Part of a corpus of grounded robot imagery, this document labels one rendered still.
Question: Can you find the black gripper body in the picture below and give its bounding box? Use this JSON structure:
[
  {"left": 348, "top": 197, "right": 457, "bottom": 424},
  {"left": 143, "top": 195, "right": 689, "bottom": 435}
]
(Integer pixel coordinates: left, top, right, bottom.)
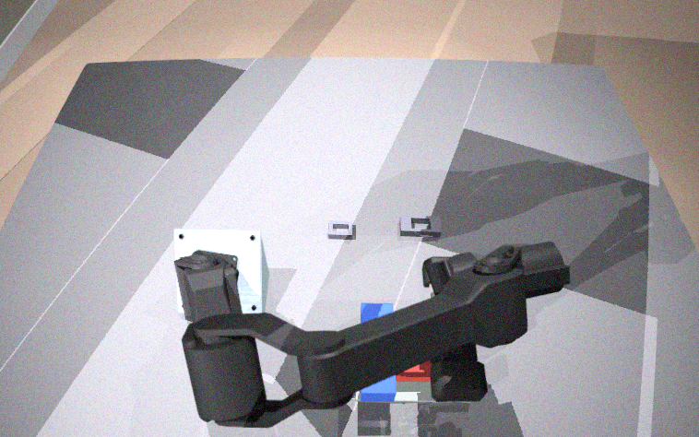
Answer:
[{"left": 422, "top": 256, "right": 488, "bottom": 402}]

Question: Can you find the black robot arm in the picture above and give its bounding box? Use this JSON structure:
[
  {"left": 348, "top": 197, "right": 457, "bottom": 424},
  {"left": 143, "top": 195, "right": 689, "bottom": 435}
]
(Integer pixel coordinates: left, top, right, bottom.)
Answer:
[{"left": 174, "top": 242, "right": 571, "bottom": 428}]

